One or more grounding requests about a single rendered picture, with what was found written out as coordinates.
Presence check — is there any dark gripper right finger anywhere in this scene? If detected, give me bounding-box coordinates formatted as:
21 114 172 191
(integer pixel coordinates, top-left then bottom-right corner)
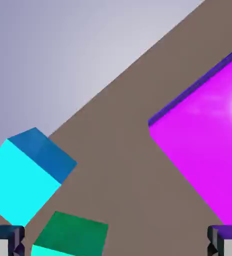
207 224 232 256

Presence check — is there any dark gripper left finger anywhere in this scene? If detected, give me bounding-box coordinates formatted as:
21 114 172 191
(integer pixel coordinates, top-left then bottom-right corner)
0 224 26 256

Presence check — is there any small cyan cube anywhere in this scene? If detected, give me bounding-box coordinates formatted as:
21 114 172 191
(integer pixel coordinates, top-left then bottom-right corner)
0 127 78 228

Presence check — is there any small green cube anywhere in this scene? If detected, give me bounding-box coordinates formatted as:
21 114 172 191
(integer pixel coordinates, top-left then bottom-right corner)
30 210 109 256

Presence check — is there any large magenta box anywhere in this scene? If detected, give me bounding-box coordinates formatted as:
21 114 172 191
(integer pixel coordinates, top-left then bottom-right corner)
147 42 232 227

